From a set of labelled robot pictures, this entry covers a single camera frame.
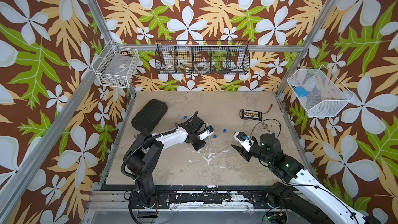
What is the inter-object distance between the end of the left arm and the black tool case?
31cm

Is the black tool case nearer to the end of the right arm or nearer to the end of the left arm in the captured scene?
the end of the left arm

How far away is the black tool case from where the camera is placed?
0.97 meters

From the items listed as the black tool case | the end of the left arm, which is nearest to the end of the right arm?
the end of the left arm

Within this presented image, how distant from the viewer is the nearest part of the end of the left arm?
0.72m
